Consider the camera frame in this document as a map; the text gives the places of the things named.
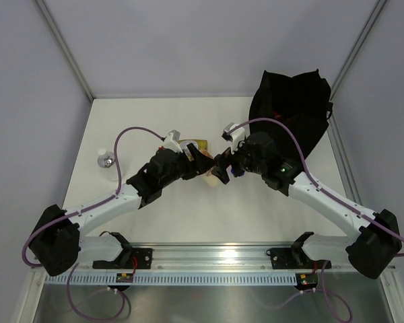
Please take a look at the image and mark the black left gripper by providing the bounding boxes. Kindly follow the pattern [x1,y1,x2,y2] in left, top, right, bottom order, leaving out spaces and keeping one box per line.
[160,143,215,188]

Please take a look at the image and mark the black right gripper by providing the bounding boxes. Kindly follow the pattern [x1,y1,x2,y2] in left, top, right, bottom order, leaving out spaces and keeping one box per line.
[212,137,266,184]

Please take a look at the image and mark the cream lotion pump bottle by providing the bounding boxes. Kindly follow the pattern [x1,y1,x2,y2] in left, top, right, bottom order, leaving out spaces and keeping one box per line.
[201,149,221,187]

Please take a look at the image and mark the black canvas bag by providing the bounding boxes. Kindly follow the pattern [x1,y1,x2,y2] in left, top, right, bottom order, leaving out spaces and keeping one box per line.
[248,70,333,157]

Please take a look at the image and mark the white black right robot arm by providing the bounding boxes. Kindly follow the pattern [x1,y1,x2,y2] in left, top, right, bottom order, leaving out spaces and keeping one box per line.
[213,129,402,279]

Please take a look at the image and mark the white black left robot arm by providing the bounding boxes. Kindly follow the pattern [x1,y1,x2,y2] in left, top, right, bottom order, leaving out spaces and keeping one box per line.
[28,144,214,277]

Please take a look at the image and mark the orange blue cologne bottle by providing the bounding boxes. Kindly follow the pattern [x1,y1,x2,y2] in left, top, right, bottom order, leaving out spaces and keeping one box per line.
[230,166,245,178]

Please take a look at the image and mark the yellow dish soap bottle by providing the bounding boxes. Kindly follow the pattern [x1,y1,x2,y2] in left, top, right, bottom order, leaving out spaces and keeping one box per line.
[178,139,208,151]

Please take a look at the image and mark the small clear silver bottle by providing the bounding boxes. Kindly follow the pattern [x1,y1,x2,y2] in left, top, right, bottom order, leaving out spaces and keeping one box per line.
[97,148,119,182]

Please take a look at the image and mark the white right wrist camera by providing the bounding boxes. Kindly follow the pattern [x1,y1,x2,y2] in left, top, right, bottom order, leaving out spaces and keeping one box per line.
[222,122,246,153]

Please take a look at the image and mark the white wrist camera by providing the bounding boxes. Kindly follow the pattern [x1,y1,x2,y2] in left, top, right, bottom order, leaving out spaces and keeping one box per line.
[222,122,246,153]
[162,129,182,153]

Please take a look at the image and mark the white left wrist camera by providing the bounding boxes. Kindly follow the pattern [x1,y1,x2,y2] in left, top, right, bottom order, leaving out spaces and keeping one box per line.
[162,129,182,153]

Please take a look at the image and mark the aluminium mounting rail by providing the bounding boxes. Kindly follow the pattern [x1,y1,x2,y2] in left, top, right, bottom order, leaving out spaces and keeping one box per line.
[30,242,337,273]

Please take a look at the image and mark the left aluminium frame post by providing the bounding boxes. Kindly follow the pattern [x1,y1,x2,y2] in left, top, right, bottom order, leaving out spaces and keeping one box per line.
[32,0,96,103]

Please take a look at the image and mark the aluminium frame post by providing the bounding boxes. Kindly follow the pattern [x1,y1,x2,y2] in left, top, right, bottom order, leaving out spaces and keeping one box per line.
[32,0,96,103]
[326,0,391,101]

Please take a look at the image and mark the white slotted cable duct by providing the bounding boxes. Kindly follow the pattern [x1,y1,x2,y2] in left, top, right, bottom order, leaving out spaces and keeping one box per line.
[45,272,298,286]

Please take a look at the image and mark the right aluminium frame post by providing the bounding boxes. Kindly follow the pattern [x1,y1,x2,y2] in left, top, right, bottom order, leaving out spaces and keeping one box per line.
[326,0,391,101]

